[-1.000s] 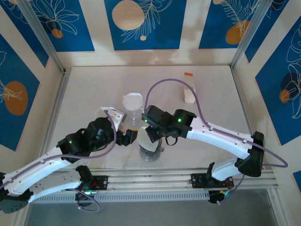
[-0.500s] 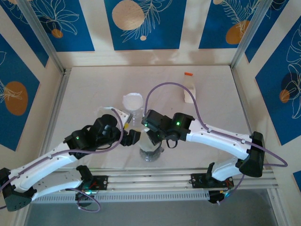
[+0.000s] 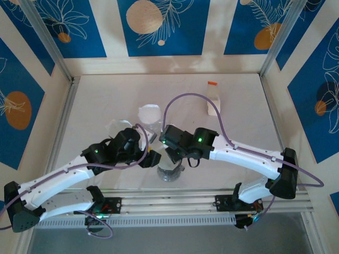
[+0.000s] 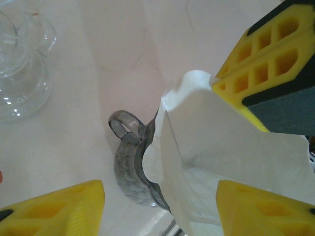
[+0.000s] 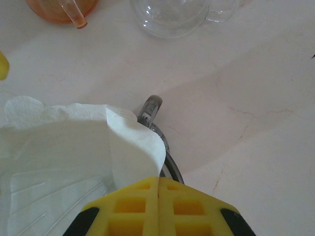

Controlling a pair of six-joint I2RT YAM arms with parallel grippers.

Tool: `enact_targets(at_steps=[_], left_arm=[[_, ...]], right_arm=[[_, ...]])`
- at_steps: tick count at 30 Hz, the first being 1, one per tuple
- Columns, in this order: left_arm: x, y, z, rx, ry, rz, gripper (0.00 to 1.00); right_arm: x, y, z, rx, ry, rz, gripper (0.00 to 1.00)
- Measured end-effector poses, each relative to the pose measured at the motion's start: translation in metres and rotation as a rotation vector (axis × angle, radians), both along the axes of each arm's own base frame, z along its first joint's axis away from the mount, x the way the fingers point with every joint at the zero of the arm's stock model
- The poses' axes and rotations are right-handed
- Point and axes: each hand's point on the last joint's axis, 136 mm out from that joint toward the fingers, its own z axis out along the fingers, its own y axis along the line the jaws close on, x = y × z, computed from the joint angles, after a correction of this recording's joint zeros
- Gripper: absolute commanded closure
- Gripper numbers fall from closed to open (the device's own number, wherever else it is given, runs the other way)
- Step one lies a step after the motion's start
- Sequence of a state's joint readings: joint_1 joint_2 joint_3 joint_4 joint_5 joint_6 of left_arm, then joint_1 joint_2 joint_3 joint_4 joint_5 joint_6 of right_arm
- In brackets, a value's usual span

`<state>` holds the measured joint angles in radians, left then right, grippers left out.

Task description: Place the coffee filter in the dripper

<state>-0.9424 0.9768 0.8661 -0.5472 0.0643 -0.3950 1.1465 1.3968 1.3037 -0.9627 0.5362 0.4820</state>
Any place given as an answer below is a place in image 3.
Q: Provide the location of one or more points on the black controller box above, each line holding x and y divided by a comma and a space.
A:
245, 222
95, 225

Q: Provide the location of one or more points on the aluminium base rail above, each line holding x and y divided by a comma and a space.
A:
172, 201

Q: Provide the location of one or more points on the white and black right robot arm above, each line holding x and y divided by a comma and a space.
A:
246, 158

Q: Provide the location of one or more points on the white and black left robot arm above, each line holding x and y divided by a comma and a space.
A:
58, 180

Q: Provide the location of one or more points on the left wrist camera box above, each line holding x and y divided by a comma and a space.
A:
152, 137

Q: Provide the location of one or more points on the clear glass carafe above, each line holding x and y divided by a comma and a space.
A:
169, 176

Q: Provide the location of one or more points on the aluminium table side rail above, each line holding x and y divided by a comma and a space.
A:
69, 103

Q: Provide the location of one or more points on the aluminium frame post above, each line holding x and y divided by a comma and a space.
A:
281, 39
46, 39

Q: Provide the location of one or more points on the orange and white filter pack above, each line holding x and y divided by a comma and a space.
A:
213, 101

